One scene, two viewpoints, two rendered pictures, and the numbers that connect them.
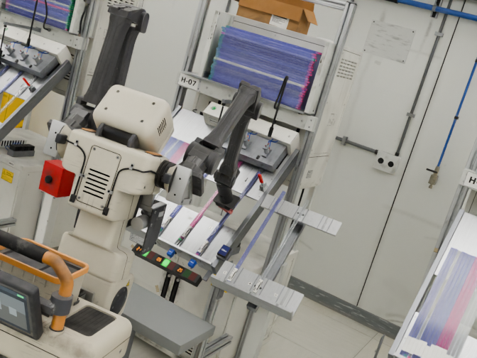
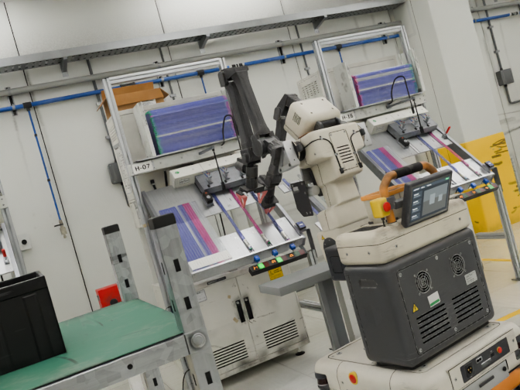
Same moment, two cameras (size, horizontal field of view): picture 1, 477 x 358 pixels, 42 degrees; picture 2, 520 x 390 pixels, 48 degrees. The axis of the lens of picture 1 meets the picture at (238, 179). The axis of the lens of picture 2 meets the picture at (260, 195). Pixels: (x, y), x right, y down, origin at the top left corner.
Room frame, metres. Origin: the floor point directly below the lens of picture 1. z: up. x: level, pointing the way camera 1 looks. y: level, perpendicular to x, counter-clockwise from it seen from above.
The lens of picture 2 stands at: (0.43, 2.55, 1.11)
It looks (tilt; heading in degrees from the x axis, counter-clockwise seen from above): 2 degrees down; 311
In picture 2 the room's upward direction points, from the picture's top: 15 degrees counter-clockwise
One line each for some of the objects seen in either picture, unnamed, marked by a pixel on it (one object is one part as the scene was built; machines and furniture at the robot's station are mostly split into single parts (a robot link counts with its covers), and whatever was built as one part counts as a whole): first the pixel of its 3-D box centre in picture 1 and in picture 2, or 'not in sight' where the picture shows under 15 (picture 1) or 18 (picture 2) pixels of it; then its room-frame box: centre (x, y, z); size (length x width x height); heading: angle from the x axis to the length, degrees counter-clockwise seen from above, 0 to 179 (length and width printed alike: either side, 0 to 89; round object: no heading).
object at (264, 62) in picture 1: (265, 67); (191, 124); (3.00, 0.03, 1.52); 0.51 x 0.13 x 0.27; 64
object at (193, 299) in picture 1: (200, 288); (229, 316); (3.14, 0.03, 0.31); 0.70 x 0.65 x 0.62; 64
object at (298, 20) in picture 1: (289, 10); (150, 93); (3.32, 0.00, 1.82); 0.68 x 0.30 x 0.20; 64
